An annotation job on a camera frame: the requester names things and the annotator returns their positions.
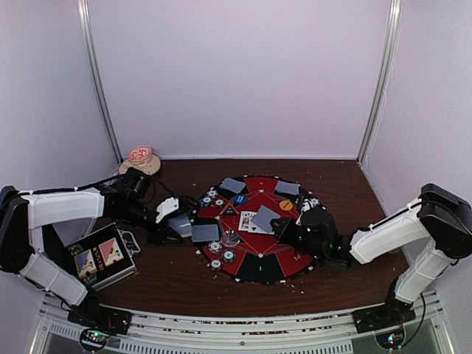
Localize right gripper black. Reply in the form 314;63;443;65
271;217;326;263

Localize blue playing card deck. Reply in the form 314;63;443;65
168;215;192;237

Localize orange big blind button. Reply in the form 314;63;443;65
279;200;294;211

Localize dealt card sector three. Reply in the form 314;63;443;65
192;224;220;243

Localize dealt card sector seven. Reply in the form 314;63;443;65
275;180;299;195

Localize green fifty chips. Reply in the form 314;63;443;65
200;196;212;207
222;249;236;263

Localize brown hundred chip sector two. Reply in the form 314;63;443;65
209;259;222;271

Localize king of diamonds card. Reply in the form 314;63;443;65
238;211;255;232

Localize clear acrylic dealer button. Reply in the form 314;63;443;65
221;230;240;248

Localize black triangle all-in marker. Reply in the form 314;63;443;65
222;206;238;215

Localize blue small blind button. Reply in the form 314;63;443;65
233;194;247;205

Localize dealt card sector five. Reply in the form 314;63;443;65
220;178;246;194

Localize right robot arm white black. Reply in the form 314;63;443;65
270;184;471;333

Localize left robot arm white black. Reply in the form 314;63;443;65
1;168;196;327

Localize aluminium poker case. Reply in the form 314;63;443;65
68;223;141;291

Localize round red black poker mat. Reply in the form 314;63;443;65
190;175;323;285

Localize round wooden plate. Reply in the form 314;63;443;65
118;154;162;176

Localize red white patterned bowl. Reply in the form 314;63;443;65
128;145;153;164

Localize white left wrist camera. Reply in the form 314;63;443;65
155;197;179;223

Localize front aluminium rail base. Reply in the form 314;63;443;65
29;302;458;354

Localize right aluminium frame post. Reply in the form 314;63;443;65
356;0;403;166

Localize aluminium frame post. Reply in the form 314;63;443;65
77;0;123;164
356;0;403;166

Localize left aluminium frame post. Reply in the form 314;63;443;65
77;0;123;164

